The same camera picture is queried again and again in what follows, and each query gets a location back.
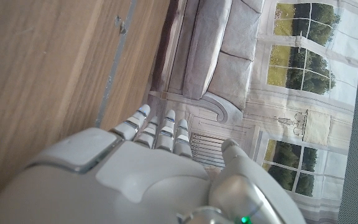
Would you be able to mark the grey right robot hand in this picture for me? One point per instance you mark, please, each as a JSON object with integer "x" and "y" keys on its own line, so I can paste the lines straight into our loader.
{"x": 141, "y": 180}

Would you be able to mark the printed living room backdrop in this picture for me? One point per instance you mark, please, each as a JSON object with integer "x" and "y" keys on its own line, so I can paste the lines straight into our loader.
{"x": 228, "y": 62}

